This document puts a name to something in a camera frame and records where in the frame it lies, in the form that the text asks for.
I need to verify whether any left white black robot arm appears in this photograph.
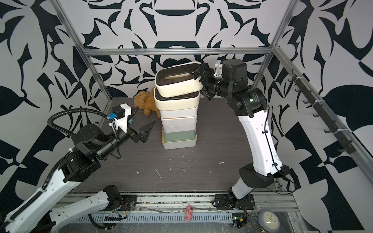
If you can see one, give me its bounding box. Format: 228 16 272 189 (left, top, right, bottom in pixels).
1 104 156 233

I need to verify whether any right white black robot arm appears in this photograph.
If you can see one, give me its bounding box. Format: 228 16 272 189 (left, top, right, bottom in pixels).
188 59 290 203

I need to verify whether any green tissue box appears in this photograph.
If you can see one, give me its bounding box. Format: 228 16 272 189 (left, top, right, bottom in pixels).
163 130 197 143

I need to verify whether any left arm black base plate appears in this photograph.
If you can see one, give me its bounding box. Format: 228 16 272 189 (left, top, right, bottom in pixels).
117 194 138 211

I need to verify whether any small green circuit board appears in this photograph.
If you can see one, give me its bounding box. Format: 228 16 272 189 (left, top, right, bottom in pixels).
232 213 249 228

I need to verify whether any grey wall hook rail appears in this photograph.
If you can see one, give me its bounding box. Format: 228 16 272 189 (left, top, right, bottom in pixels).
288 69 357 155

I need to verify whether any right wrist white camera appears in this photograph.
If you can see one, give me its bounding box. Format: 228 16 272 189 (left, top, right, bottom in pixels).
214 61 223 78

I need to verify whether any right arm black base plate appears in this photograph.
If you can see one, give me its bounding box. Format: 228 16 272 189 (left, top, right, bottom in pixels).
211 194 255 210

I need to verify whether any grey slotted cable duct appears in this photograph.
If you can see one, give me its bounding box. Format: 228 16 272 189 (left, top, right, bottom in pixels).
92 212 233 224

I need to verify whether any pink toy figure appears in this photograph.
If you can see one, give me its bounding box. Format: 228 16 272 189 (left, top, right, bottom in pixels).
184 205 194 222

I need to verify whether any grey lid white tissue box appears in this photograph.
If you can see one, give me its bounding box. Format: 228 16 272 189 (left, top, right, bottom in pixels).
160 106 198 119

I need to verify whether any aluminium frame rail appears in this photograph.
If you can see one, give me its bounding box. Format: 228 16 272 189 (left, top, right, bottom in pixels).
83 48 270 56

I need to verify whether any white bamboo tissue box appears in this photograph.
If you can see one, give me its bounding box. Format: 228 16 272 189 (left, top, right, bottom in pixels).
162 133 197 150
161 115 197 127
162 122 197 134

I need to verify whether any cream dark-lid tissue box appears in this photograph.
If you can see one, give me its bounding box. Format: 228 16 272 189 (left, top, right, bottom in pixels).
154 88 200 111
155 62 203 98

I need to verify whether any round white clock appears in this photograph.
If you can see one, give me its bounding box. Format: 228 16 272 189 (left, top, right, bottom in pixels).
258 210 280 233

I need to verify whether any brown teddy bear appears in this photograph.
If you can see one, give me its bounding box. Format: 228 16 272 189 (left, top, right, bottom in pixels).
134 87 161 118

